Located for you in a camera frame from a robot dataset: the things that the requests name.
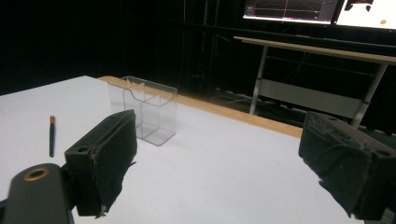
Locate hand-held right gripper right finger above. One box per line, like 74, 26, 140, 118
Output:
298, 111, 396, 222

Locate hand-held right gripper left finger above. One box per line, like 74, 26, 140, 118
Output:
64, 108, 138, 217

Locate dark blue pen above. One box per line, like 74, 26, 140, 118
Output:
49, 116, 56, 158

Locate clear acrylic divided holder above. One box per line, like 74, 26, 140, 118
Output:
106, 75, 178, 147

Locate white board sheet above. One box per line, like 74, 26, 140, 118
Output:
0, 75, 365, 224

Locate white metal stand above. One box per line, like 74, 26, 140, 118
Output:
233, 35, 396, 129

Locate wooden table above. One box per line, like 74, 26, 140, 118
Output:
97, 75, 304, 139

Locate monitor with white screen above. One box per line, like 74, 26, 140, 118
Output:
335, 0, 396, 31

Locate monitor with dark screen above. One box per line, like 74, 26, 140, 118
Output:
242, 0, 341, 25

